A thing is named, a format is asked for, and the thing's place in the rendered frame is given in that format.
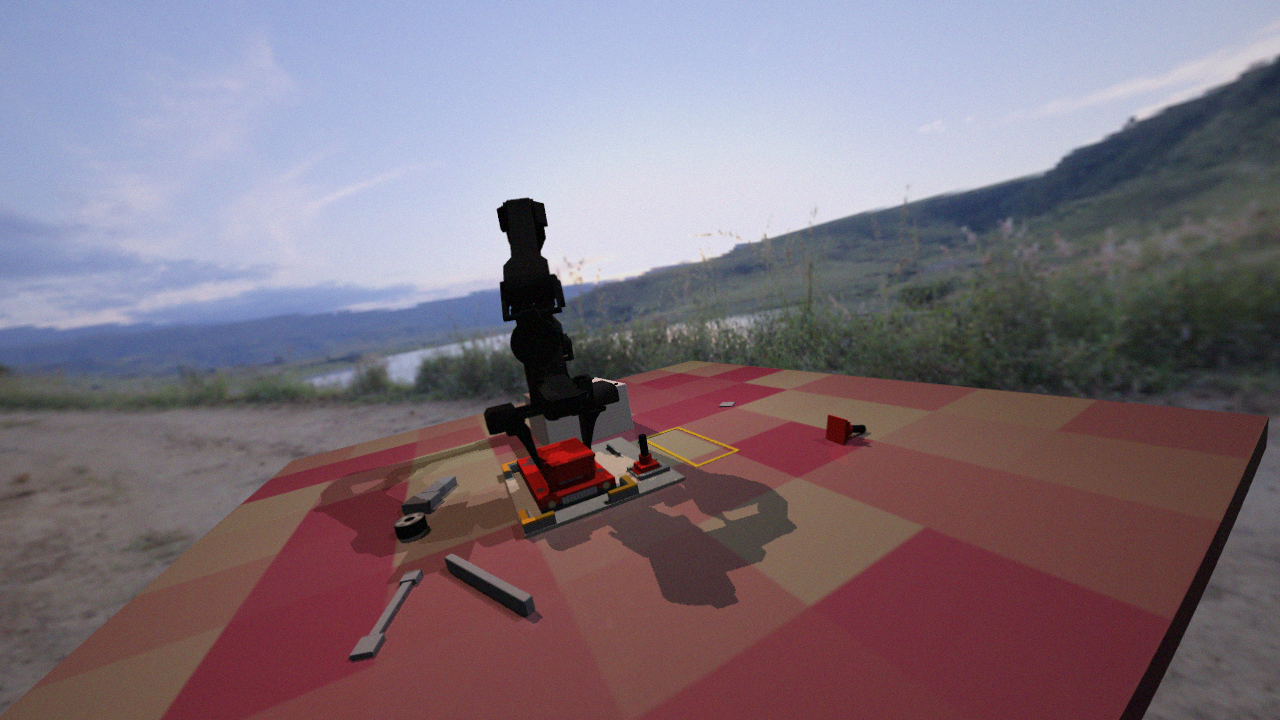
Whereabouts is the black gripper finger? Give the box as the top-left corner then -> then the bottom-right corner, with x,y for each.
506,423 -> 541,470
579,406 -> 605,448

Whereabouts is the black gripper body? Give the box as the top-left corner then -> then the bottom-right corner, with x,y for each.
483,354 -> 620,436

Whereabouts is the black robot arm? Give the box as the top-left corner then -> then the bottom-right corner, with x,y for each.
497,197 -> 593,421

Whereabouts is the black tyre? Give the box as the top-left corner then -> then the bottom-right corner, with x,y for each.
394,512 -> 428,539

